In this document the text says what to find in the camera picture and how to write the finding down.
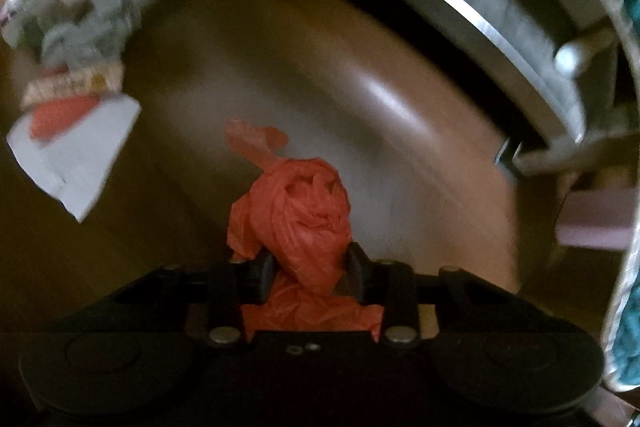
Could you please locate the pink box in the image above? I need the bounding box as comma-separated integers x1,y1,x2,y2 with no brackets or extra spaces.
554,186,639,253

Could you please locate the metal bed frame rail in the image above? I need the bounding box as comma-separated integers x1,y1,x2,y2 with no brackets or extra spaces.
285,0,608,170

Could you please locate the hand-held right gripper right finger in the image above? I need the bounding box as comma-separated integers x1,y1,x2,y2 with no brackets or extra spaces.
345,241,506,348

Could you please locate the pink printed snack packet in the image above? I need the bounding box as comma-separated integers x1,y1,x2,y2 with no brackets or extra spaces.
21,61,127,110

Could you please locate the orange plastic bag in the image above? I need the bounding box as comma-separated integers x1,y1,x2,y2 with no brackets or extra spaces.
225,117,383,343

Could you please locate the white paper envelope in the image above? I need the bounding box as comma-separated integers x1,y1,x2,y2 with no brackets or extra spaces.
7,93,143,224

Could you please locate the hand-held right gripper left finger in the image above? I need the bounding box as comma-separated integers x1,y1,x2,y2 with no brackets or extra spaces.
112,251,277,349

